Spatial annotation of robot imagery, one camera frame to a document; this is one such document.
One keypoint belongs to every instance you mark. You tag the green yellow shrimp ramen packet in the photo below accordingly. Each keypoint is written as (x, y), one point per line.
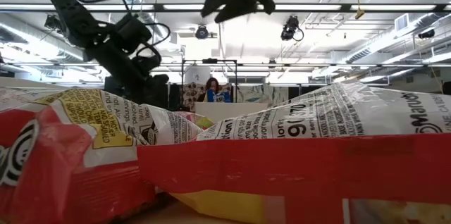
(197, 120)

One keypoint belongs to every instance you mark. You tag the blue Maruchan ramen packet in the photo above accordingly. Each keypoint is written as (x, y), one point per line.
(219, 96)

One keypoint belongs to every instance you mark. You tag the round black ceiling fixture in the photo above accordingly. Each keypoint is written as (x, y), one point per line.
(201, 32)

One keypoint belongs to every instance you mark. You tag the brown circle patterned panel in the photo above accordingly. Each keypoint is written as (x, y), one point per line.
(192, 93)

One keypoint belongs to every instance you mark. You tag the white box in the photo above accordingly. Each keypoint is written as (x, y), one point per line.
(197, 75)

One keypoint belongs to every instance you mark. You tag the black ceiling spotlight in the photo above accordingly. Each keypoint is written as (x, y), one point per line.
(53, 23)

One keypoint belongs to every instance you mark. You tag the person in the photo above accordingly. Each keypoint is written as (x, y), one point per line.
(212, 84)

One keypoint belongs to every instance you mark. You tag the overhead rig crossbar with lights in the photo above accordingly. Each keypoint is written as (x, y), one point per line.
(347, 7)

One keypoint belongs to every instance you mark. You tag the leaf patterned panel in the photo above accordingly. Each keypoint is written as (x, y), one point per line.
(271, 93)

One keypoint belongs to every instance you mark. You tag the black panel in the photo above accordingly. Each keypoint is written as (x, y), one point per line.
(299, 92)

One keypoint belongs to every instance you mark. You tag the white ceiling vent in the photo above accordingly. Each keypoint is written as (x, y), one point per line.
(402, 22)

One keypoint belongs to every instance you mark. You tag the black ceiling device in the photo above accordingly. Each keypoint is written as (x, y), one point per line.
(426, 34)

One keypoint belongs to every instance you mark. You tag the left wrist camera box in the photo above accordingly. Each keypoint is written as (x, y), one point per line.
(134, 32)

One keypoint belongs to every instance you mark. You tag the black overhead camera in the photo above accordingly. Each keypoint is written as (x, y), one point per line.
(290, 26)

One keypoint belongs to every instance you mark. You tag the black tube stand frame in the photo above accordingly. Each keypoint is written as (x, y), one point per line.
(209, 61)

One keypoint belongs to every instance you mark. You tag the thin black overhead rail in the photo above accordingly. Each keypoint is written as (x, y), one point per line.
(317, 65)

